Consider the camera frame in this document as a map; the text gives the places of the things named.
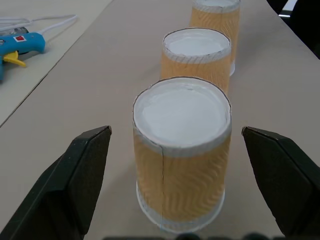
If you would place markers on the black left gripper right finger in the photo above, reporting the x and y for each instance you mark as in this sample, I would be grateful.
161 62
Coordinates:
285 180

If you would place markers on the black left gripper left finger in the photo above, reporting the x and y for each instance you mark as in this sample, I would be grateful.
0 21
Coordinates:
62 185

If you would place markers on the blue hot glue gun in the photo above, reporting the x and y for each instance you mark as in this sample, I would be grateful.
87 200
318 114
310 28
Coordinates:
18 48

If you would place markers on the orange ribbed paper cup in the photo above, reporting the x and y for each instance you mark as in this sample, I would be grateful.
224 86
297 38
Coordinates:
181 160
217 17
197 62

